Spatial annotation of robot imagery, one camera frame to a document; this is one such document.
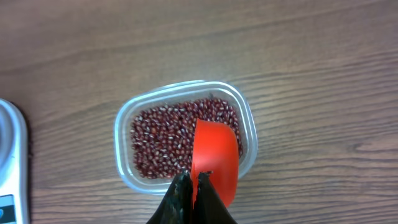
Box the white kitchen scale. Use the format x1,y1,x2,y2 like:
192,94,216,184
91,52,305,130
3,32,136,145
1,99,30,224

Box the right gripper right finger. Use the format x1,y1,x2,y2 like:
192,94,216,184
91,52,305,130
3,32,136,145
192,172,237,224

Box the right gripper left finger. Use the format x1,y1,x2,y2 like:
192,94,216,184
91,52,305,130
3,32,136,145
147,170,193,224

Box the red scoop with blue handle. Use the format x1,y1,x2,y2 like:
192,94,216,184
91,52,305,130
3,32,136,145
191,119,239,207

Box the red beans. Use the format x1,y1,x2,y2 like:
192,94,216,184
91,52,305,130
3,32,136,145
130,98,244,179

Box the clear plastic container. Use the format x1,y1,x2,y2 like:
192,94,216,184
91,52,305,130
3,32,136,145
114,80,258,195

